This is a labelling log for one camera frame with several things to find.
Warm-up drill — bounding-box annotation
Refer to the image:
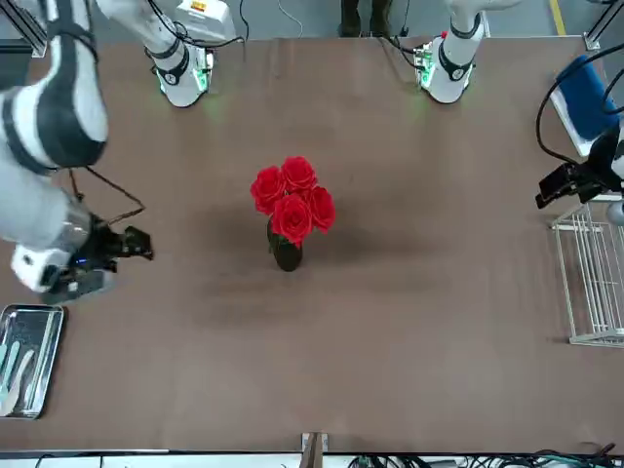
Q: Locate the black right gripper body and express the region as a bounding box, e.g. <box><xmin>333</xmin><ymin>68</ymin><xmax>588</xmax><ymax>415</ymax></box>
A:
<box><xmin>72</xmin><ymin>216</ymin><xmax>131</xmax><ymax>272</ymax></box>

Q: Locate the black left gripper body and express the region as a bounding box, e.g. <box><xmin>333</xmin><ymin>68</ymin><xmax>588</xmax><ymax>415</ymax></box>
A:
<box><xmin>579</xmin><ymin>126</ymin><xmax>624</xmax><ymax>194</ymax></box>

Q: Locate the black cylindrical vase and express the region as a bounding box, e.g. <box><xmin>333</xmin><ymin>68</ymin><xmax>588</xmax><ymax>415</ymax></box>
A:
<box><xmin>266</xmin><ymin>218</ymin><xmax>304</xmax><ymax>273</ymax></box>

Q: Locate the red rose bouquet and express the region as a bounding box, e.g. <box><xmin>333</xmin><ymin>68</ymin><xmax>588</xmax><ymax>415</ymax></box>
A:
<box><xmin>250</xmin><ymin>155</ymin><xmax>337</xmax><ymax>249</ymax></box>

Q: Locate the blue and white slanted stand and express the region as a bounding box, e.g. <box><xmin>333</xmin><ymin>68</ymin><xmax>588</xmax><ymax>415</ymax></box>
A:
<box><xmin>548</xmin><ymin>54</ymin><xmax>624</xmax><ymax>158</ymax></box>

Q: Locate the steel tray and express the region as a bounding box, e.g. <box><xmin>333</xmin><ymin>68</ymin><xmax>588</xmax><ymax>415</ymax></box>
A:
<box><xmin>0</xmin><ymin>304</ymin><xmax>65</xmax><ymax>420</ymax></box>

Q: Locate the wooden spoon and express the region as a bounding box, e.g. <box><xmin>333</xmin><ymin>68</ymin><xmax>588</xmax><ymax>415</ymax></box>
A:
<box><xmin>0</xmin><ymin>349</ymin><xmax>35</xmax><ymax>417</ymax></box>

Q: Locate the white controller box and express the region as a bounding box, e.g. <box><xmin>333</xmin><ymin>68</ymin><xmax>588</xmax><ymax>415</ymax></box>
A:
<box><xmin>175</xmin><ymin>0</ymin><xmax>238</xmax><ymax>43</ymax></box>

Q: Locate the person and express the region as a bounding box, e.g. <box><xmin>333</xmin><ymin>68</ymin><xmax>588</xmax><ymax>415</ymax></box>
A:
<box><xmin>339</xmin><ymin>0</ymin><xmax>392</xmax><ymax>39</ymax></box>

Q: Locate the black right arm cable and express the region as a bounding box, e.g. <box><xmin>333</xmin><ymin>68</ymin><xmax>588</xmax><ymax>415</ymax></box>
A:
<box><xmin>67</xmin><ymin>165</ymin><xmax>147</xmax><ymax>225</ymax></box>

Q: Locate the aluminium frame profile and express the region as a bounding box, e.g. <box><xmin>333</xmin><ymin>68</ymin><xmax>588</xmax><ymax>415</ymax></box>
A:
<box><xmin>583</xmin><ymin>0</ymin><xmax>624</xmax><ymax>51</ymax></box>
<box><xmin>0</xmin><ymin>0</ymin><xmax>55</xmax><ymax>59</ymax></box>

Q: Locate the cream wire rack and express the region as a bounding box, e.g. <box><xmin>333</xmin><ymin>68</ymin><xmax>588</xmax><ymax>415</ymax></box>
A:
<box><xmin>550</xmin><ymin>202</ymin><xmax>624</xmax><ymax>348</ymax></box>

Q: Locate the aluminium frame post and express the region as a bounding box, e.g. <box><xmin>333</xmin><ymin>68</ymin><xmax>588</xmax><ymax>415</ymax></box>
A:
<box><xmin>300</xmin><ymin>431</ymin><xmax>331</xmax><ymax>468</ymax></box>

